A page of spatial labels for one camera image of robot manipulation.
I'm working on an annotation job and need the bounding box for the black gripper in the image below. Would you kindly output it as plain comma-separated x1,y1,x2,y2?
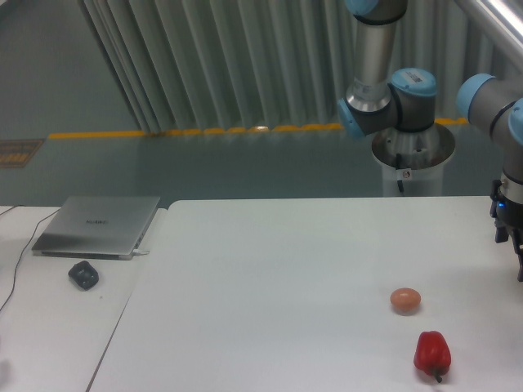
489,180,523,282

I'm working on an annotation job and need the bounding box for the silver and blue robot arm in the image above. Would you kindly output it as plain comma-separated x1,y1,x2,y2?
337,1,522,254

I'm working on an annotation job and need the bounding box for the red bell pepper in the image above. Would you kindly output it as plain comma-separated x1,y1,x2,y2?
413,331,452,383

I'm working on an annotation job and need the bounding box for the brown egg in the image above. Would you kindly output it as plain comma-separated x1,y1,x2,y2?
390,287,422,314

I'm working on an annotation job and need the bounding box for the white pleated curtain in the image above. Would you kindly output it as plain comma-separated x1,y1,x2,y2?
80,1,522,134

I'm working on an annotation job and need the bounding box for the silver closed laptop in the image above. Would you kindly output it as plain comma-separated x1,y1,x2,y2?
32,196,160,261

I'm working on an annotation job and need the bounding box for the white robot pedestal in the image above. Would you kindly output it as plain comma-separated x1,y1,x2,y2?
371,123,456,197

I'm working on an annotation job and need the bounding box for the black pedestal cable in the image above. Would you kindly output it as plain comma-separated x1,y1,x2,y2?
394,152,405,194

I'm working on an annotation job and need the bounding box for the black laptop cable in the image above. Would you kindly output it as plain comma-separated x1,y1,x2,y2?
0,203,62,313

